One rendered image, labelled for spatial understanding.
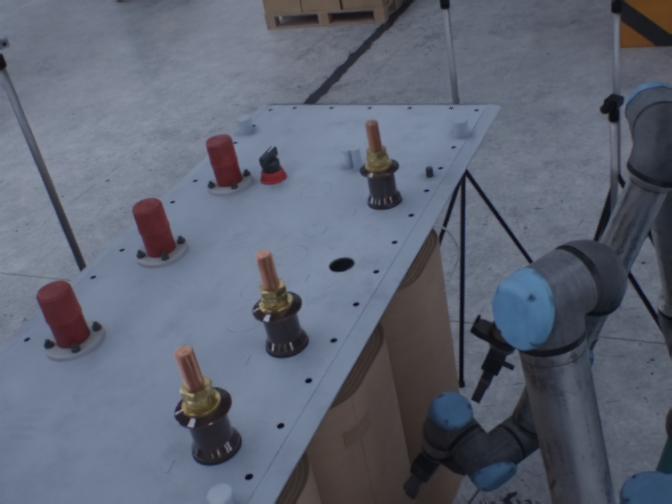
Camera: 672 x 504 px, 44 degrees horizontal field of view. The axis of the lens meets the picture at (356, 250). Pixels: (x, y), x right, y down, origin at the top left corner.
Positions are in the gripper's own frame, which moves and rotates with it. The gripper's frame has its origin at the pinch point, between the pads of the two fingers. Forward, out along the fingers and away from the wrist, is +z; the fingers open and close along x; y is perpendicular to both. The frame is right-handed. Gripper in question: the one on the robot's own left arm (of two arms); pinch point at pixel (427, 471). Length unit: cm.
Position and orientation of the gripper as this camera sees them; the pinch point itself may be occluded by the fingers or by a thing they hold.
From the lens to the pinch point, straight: 213.9
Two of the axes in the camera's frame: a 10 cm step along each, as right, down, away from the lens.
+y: -7.9, -5.2, 3.2
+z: -0.9, 6.1, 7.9
